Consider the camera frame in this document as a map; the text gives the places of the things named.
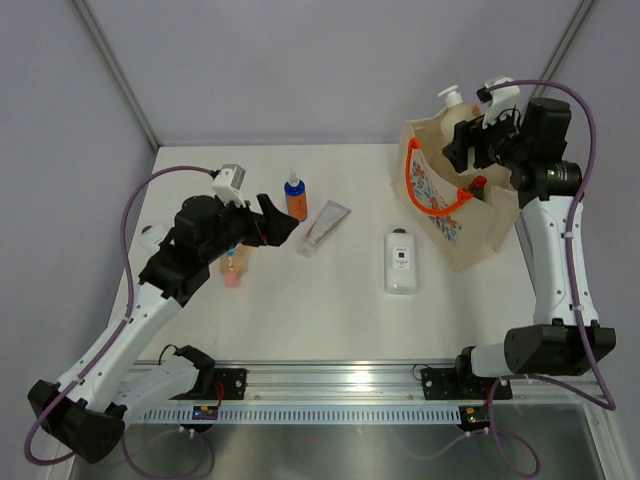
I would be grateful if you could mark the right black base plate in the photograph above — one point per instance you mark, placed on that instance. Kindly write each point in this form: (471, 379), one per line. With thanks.
(447, 384)

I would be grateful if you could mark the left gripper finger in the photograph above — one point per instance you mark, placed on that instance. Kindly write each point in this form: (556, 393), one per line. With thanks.
(268, 209)
(277, 229)

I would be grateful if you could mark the cream pump bottle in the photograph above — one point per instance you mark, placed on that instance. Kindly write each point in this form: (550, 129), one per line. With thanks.
(456, 111)

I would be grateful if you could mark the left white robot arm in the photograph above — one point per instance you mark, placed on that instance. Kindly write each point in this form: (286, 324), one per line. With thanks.
(89, 407)

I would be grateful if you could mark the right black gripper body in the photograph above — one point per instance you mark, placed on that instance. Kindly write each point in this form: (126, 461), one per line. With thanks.
(498, 144)

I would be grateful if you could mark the left aluminium frame post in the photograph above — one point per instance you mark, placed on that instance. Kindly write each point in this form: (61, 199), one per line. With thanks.
(98, 39)

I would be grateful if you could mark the clear squeeze tube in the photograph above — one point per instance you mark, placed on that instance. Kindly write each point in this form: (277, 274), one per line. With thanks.
(329, 218)

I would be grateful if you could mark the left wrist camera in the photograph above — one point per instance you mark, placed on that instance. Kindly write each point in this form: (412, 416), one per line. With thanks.
(227, 185)

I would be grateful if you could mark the canvas tote bag orange handles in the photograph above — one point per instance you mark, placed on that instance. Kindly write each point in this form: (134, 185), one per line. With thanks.
(465, 230)

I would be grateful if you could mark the aluminium mounting rail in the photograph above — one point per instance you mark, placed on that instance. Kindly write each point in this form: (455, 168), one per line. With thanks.
(373, 382)

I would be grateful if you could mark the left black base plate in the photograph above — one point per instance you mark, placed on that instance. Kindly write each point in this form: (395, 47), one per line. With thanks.
(229, 382)

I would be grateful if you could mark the peach bottle pink cap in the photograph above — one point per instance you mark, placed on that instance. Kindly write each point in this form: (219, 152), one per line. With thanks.
(233, 265)

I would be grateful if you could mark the right aluminium frame post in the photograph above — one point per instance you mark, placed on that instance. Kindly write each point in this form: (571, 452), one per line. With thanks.
(570, 34)

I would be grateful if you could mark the orange blue spray bottle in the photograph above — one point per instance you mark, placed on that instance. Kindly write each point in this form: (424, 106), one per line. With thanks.
(295, 196)

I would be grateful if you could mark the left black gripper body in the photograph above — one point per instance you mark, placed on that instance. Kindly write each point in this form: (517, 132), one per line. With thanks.
(239, 226)

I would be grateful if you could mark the white slotted cable duct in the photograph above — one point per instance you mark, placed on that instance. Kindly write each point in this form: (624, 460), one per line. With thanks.
(303, 415)

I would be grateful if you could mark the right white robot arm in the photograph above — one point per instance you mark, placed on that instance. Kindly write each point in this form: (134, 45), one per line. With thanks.
(565, 337)

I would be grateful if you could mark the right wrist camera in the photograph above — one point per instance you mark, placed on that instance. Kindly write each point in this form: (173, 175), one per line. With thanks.
(499, 94)

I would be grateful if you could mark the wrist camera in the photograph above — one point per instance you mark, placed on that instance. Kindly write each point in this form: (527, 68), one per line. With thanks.
(499, 94)
(227, 185)

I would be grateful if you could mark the aluminium frame post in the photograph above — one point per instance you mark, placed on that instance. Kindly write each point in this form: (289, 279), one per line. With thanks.
(570, 34)
(98, 39)

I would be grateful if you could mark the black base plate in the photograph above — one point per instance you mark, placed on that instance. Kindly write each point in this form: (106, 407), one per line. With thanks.
(229, 382)
(447, 384)

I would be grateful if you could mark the green bottle red cap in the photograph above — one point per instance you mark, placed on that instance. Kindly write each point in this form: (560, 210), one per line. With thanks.
(476, 187)

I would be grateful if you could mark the white rectangular bottle black cap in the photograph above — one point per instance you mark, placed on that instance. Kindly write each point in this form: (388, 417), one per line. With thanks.
(400, 263)

